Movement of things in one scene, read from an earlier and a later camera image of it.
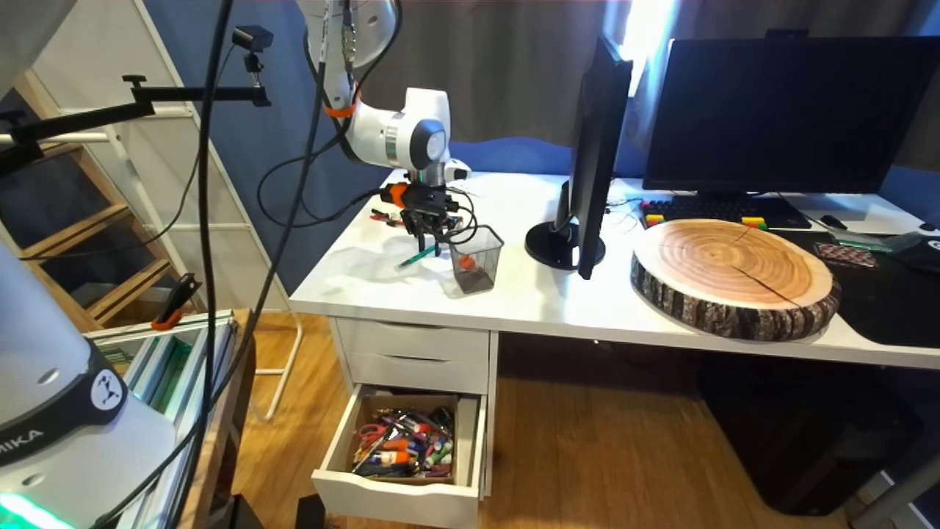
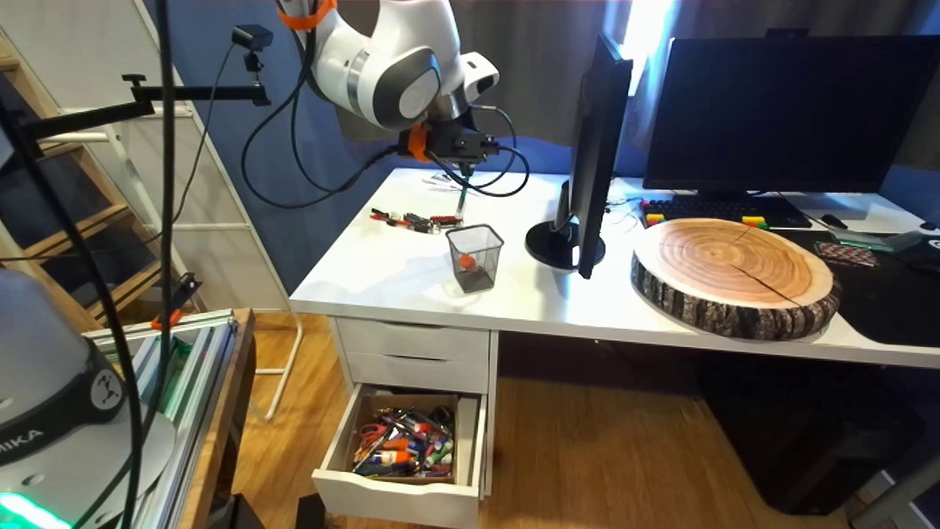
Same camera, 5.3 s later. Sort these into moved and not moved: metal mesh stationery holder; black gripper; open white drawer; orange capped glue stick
Moved: black gripper
Not moved: open white drawer; orange capped glue stick; metal mesh stationery holder
